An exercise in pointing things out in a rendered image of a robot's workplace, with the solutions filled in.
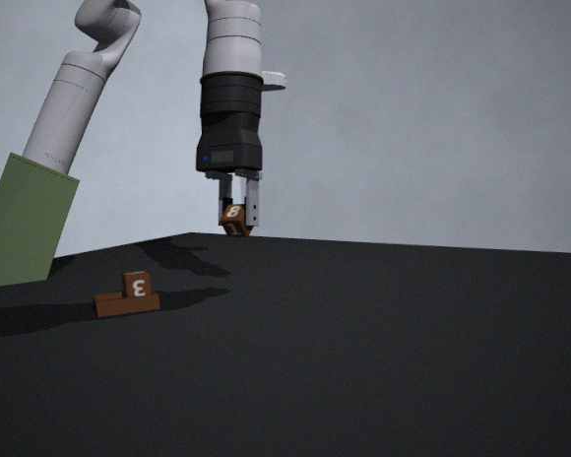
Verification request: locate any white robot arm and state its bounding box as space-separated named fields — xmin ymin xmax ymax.
xmin=22 ymin=0 xmax=261 ymax=175

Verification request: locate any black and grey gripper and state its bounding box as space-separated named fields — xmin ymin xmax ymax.
xmin=196 ymin=36 xmax=286 ymax=227

